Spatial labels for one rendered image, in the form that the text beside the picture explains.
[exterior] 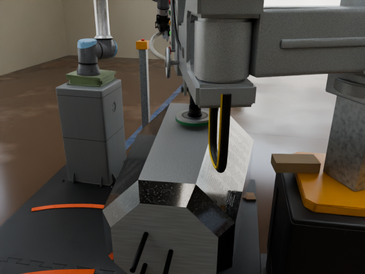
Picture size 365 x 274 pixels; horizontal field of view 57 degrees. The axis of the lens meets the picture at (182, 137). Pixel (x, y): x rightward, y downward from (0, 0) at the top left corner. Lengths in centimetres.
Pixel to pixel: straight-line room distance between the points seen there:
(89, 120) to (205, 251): 171
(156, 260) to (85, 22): 851
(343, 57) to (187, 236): 86
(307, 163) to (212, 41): 79
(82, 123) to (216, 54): 192
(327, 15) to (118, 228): 108
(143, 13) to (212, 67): 787
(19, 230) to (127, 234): 137
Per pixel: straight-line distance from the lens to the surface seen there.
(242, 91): 112
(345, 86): 145
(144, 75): 374
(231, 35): 109
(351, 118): 152
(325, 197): 150
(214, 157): 133
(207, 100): 111
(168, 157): 155
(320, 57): 126
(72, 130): 293
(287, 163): 160
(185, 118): 187
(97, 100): 273
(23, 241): 258
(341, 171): 160
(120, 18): 917
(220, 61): 109
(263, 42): 114
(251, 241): 241
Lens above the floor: 153
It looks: 23 degrees down
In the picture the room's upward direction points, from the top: straight up
